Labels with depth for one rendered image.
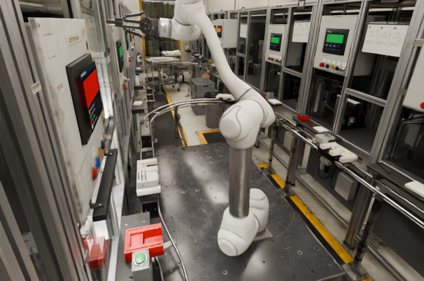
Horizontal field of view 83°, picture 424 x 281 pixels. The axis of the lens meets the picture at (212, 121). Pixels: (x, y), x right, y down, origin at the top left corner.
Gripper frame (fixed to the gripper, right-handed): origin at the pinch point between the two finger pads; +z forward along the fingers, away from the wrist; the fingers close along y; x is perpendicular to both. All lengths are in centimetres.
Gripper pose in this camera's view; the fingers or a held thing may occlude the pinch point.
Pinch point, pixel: (114, 21)
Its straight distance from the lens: 131.4
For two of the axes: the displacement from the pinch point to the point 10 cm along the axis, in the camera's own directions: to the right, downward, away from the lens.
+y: -1.4, 8.9, 4.3
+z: -9.5, 0.0, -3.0
